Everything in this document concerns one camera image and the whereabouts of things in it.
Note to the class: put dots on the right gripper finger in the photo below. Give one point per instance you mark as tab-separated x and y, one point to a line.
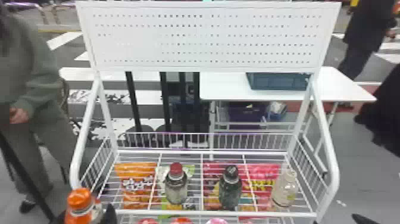
367	220

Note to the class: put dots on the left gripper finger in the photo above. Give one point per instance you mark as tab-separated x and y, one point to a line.
111	215

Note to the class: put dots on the orange bottle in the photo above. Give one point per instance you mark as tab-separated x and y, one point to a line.
78	203

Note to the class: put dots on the orange snack packet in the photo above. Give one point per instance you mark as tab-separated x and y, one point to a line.
136	170

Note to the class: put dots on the grey bottle with red cap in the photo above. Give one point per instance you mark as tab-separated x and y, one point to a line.
176	186

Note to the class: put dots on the clear bottle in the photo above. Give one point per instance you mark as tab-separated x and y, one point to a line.
285	189

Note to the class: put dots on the green snack packet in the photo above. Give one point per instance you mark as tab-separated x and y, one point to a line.
190	170

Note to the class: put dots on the pink bottle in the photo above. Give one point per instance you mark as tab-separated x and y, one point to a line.
217	221

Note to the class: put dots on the person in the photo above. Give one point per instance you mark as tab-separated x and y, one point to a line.
28	72
386	115
365	28

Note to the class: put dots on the red snack packet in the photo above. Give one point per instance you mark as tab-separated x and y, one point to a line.
262	173

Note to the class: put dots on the dark green bottle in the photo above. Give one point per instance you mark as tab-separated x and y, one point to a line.
230	187

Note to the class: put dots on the white side table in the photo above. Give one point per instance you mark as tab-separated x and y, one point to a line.
337	87

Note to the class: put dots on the purple crate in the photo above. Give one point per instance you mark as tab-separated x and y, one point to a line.
245	114

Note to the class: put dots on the blue tray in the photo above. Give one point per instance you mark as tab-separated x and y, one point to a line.
276	81

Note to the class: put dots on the black post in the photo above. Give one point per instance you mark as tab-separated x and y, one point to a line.
165	103
133	103

